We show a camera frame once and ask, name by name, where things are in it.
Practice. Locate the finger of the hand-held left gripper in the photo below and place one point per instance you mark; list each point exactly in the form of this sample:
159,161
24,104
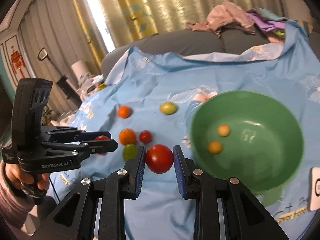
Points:
87,135
105,146

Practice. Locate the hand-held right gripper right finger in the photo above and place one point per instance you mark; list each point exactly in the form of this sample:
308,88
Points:
178,171

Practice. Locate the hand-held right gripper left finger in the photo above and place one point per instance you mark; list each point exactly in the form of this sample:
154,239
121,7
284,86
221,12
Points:
140,171

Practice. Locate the small red cherry tomato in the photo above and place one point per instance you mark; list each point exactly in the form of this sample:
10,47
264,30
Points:
101,137
145,136

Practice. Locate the large red tomato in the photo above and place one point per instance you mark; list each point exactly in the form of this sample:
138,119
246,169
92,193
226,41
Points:
159,158

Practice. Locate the orange mandarin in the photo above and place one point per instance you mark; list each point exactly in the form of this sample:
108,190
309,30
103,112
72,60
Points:
127,136
124,111

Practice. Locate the green bowl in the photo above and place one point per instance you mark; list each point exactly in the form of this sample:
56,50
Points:
262,155

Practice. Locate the person's left forearm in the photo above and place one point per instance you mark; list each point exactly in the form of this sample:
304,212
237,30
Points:
12,205

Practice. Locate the person's left hand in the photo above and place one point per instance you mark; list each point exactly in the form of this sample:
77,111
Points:
15,173

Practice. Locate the potted plant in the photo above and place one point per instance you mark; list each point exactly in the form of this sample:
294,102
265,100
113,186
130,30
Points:
47,113

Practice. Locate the small green round fruit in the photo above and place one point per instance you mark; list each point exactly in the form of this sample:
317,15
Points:
129,152

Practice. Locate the small yellow-orange fruit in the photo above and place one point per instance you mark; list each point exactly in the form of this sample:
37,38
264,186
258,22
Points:
223,130
215,147

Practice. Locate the yellow-green bag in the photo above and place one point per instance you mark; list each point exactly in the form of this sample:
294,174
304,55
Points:
101,86

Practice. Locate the black stand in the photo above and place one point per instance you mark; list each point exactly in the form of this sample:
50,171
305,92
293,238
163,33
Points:
66,87

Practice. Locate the pile of grey clothes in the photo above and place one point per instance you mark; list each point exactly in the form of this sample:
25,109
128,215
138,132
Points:
87,81

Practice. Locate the red hanging ornament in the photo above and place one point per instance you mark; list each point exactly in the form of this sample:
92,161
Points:
16,60

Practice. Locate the yellow-green round fruit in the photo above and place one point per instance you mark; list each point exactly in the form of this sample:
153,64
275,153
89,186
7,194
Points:
168,108

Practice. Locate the white cylinder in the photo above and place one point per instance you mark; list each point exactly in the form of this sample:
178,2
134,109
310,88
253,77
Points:
80,68

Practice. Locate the blue floral bed sheet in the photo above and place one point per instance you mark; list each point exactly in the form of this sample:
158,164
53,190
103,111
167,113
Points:
162,80

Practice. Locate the grey pleated curtain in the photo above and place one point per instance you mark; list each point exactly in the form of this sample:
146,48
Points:
47,30

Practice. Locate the grey sofa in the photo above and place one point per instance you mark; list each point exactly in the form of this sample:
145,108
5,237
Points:
195,42

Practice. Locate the gold patterned curtain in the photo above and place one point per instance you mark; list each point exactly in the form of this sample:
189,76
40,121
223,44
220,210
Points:
162,5

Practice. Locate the pink-grey garment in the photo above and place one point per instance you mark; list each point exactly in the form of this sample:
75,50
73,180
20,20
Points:
225,15

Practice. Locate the small green item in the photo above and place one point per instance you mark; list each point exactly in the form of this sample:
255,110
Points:
280,32

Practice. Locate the purple garment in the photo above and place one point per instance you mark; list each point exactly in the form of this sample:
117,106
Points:
266,23

